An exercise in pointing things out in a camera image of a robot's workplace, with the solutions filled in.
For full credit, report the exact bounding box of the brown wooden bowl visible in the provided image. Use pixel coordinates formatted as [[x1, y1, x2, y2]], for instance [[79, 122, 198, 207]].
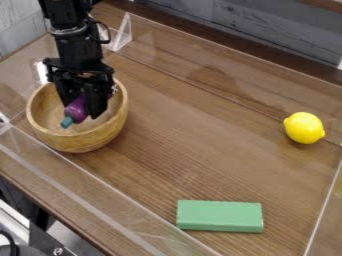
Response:
[[26, 80, 129, 153]]

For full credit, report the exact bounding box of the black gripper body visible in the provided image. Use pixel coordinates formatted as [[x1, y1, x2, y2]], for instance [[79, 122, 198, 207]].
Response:
[[43, 29, 114, 89]]

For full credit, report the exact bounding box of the clear acrylic front wall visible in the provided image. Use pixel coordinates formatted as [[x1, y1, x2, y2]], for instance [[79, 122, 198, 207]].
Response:
[[0, 120, 222, 256]]

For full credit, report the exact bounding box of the purple toy eggplant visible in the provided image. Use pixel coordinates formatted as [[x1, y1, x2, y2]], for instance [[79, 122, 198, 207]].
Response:
[[59, 84, 118, 130]]

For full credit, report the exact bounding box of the yellow toy lemon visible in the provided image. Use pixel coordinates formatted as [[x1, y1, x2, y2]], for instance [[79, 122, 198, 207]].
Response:
[[284, 112, 327, 145]]

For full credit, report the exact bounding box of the black cable on floor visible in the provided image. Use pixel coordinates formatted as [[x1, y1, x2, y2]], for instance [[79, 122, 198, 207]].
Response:
[[0, 229, 21, 256]]

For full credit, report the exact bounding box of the clear acrylic wall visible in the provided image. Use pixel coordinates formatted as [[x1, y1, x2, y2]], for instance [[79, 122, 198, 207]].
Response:
[[0, 120, 222, 256], [93, 6, 342, 146]]

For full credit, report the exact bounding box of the green rectangular block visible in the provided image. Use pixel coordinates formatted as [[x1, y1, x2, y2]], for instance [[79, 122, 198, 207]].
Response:
[[177, 200, 265, 233]]

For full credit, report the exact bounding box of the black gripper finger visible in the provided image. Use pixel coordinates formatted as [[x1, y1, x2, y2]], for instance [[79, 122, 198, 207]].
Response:
[[83, 83, 111, 119], [55, 79, 83, 106]]

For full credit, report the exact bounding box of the clear acrylic back wall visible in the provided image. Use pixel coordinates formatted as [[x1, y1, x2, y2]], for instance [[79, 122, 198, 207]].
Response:
[[93, 6, 342, 146]]

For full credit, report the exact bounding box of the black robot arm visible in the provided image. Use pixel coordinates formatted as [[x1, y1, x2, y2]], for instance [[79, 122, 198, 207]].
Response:
[[38, 0, 115, 119]]

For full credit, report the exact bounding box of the clear acrylic corner bracket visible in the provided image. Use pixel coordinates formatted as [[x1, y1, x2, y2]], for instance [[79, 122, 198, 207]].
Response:
[[98, 13, 133, 52]]

